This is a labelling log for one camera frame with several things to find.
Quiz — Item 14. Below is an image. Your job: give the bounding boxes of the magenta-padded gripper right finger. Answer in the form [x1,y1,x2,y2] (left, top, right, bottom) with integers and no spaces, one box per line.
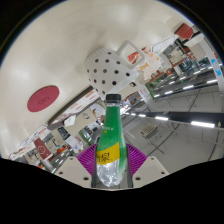
[125,142,170,190]

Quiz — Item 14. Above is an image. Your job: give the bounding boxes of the green-labelled clear drink bottle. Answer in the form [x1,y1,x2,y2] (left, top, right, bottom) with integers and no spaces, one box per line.
[95,93,128,188]

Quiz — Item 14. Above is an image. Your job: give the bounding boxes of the dark food tray with placemat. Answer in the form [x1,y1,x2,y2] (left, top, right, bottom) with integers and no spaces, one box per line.
[46,85,103,132]

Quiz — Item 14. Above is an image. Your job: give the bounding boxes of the white black-dotted mug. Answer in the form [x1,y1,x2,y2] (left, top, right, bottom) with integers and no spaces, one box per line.
[83,39,147,101]

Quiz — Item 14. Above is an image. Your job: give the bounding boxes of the ceiling air conditioner unit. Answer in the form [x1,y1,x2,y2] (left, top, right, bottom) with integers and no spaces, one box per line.
[139,123,158,138]

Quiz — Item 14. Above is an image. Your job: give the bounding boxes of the white paper napkin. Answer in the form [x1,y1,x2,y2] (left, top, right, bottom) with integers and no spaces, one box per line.
[63,114,77,128]

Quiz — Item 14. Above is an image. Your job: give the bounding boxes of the crumpled food wrapper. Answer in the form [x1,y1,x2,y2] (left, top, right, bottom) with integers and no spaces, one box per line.
[128,49,164,81]

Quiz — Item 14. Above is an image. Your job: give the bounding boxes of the printed paper flyer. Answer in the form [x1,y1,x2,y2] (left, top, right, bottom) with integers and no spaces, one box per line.
[9,124,51,158]

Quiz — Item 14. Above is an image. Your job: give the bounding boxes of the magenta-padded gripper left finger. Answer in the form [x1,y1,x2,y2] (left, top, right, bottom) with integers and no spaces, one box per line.
[54,143,100,190]

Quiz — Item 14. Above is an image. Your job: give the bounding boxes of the ceiling strip lights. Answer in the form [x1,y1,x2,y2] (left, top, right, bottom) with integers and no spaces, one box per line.
[123,61,224,129]

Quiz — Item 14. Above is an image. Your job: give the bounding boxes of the flat round red coaster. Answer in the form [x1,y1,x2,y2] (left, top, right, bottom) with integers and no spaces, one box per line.
[26,85,60,113]

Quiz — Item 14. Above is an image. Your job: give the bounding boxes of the blue pillar sign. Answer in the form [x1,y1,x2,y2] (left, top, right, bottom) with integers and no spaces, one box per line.
[210,58,221,75]

